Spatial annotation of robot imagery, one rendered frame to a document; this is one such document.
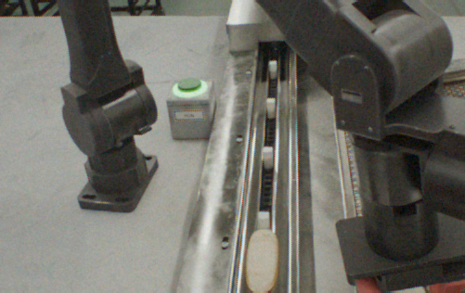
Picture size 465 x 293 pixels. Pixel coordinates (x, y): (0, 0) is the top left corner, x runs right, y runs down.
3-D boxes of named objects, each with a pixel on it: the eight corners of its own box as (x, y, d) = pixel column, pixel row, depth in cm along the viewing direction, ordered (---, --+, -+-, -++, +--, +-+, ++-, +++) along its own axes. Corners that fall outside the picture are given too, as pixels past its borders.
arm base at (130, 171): (109, 159, 88) (77, 209, 79) (98, 116, 84) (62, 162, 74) (160, 162, 86) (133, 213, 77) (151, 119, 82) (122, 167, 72)
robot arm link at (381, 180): (376, 90, 42) (329, 128, 39) (462, 108, 37) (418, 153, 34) (385, 162, 45) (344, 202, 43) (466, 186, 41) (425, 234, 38)
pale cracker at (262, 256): (249, 230, 68) (248, 223, 67) (279, 230, 67) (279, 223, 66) (242, 294, 59) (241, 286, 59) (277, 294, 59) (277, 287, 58)
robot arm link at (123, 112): (120, 133, 82) (89, 148, 79) (106, 70, 76) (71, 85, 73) (157, 155, 76) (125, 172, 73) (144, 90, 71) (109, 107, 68)
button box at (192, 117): (181, 132, 100) (172, 77, 93) (224, 131, 99) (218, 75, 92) (173, 159, 93) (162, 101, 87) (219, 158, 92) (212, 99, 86)
